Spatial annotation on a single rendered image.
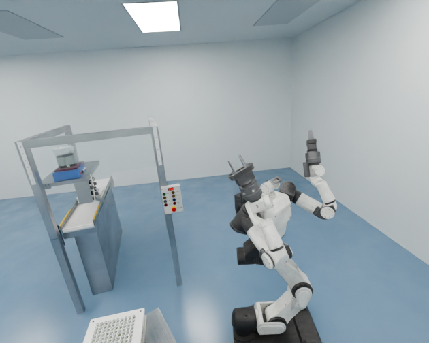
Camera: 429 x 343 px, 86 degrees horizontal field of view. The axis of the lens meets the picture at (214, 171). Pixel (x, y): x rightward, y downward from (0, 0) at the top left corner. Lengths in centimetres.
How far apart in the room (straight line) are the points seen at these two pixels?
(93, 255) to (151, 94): 360
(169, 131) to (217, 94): 134
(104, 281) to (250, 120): 422
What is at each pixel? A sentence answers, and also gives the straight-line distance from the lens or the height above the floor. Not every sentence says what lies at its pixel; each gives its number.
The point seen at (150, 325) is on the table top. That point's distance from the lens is 136.
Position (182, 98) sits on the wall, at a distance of 530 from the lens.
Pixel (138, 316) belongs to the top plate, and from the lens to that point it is 131.
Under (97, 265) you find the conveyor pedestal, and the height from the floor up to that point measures 35.
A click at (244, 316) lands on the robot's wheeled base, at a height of 35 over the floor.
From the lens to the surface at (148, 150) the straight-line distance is 205.
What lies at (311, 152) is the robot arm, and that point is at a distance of 156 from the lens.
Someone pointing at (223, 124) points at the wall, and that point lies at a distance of 540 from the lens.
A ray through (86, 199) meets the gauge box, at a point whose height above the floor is 113.
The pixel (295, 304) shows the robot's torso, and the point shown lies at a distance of 191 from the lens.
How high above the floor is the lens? 192
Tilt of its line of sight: 19 degrees down
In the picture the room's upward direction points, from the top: 5 degrees counter-clockwise
